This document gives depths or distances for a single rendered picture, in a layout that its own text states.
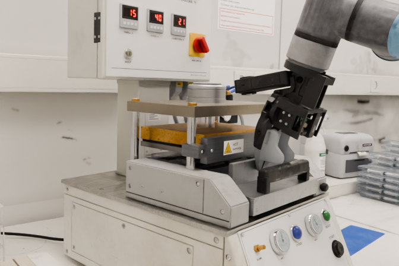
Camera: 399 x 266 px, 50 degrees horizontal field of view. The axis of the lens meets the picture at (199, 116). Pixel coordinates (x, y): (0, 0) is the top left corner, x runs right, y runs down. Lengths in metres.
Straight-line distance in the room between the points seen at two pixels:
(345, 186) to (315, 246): 0.86
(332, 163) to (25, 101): 1.13
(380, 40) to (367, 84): 1.56
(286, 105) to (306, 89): 0.04
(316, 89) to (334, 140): 1.03
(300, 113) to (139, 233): 0.36
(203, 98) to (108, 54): 0.21
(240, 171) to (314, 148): 0.91
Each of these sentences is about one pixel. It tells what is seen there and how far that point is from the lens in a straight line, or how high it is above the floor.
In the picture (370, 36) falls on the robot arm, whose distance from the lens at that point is 0.71.
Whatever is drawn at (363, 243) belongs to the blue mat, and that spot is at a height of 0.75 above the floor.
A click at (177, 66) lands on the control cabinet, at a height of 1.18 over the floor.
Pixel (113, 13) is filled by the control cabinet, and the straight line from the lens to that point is 0.89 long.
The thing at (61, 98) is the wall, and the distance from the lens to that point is 1.31.
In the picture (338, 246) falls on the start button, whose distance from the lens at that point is 0.91.
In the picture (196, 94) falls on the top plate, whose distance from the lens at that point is 0.86.
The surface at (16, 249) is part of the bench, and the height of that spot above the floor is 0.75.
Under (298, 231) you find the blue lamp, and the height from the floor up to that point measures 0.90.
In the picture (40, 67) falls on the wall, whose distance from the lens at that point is 1.24.
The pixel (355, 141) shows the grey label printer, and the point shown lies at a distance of 1.78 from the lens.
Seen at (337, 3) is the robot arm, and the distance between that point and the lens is 0.72.
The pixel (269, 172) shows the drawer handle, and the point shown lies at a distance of 0.73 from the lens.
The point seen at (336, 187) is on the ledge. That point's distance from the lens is 1.65.
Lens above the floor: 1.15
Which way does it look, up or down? 5 degrees down
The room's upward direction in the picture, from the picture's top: 2 degrees clockwise
